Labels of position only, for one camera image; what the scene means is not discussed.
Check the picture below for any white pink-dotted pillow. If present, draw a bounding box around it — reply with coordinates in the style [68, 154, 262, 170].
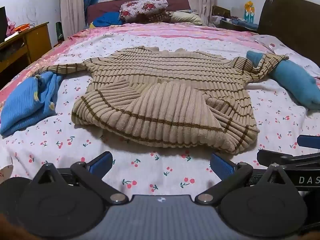
[250, 34, 320, 68]

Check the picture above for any pink striped quilt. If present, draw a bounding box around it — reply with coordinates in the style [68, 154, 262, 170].
[0, 22, 260, 100]

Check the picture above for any maroon headboard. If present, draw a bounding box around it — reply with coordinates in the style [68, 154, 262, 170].
[86, 0, 190, 27]

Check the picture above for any blue and yellow cloth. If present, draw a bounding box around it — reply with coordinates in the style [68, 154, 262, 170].
[89, 12, 124, 28]

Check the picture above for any cluttered dark nightstand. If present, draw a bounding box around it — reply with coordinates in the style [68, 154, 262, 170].
[212, 5, 259, 32]

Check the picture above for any green bag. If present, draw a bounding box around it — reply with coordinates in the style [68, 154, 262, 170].
[55, 22, 64, 46]

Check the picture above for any pink cloth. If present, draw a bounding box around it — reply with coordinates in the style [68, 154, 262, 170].
[6, 16, 16, 36]

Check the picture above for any teal fuzzy garment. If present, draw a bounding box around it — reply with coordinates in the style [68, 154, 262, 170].
[246, 50, 320, 110]

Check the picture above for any beige striped knit sweater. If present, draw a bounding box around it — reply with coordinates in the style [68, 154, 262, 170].
[35, 45, 290, 154]

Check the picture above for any black monitor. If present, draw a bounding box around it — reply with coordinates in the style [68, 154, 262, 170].
[0, 6, 7, 43]

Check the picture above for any blue knit garment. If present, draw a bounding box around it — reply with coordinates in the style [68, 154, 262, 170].
[0, 71, 63, 136]

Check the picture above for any orange object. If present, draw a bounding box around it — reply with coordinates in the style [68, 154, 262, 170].
[14, 23, 35, 32]

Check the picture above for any wooden desk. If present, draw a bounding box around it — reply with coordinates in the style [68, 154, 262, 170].
[0, 22, 52, 81]

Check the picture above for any red floral pillow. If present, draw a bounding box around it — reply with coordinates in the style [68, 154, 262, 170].
[119, 0, 169, 21]

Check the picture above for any beige curtain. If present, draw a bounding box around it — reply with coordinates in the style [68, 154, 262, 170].
[59, 0, 87, 39]
[187, 0, 216, 26]

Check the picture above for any brown patterned pillow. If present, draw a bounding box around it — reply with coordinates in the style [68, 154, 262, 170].
[136, 9, 172, 23]

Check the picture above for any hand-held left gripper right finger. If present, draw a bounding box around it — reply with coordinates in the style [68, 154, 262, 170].
[194, 152, 298, 204]

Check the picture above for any cream pillow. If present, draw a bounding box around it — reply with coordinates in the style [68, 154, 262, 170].
[170, 11, 204, 26]

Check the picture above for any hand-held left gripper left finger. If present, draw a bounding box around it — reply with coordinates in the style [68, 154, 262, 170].
[29, 151, 129, 204]

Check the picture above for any white cherry print bedsheet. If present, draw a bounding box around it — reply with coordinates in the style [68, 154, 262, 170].
[0, 34, 320, 200]

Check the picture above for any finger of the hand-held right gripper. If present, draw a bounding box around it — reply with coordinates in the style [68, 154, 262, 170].
[297, 135, 320, 150]
[257, 149, 320, 168]

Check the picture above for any dark wooden bed board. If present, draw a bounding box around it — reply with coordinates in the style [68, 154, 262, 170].
[257, 0, 320, 68]

